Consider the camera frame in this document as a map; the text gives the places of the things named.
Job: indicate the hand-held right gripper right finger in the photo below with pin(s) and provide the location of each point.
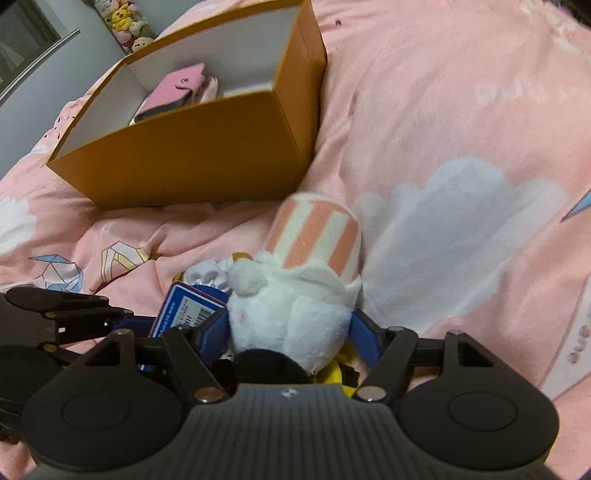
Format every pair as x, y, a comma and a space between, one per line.
364, 334

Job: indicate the pink printed blanket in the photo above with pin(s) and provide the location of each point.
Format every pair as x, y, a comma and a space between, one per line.
438, 161

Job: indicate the pale pink cloth item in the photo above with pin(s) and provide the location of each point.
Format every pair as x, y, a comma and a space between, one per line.
209, 90

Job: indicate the small yellow item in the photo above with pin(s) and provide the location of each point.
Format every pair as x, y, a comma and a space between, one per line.
339, 376

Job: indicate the grey sliding-door wardrobe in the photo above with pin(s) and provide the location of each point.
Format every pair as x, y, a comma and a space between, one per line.
27, 37

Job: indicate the pink snap wallet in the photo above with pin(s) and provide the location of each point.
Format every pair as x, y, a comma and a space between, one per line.
173, 92

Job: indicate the small white figurine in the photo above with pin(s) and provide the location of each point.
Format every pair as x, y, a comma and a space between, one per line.
207, 273

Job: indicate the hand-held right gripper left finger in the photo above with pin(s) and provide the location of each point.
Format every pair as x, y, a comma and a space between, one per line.
213, 337

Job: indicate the orange cardboard box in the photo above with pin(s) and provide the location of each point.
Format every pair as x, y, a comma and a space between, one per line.
194, 152

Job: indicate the blue and white card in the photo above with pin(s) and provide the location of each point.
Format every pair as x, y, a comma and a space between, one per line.
184, 307

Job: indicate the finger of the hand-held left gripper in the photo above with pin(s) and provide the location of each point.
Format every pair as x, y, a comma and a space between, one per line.
69, 307

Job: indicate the white plush toy striped hat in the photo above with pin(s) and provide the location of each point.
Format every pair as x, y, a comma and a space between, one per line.
295, 295

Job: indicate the row of small plush toys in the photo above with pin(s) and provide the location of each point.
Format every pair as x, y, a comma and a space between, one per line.
124, 23

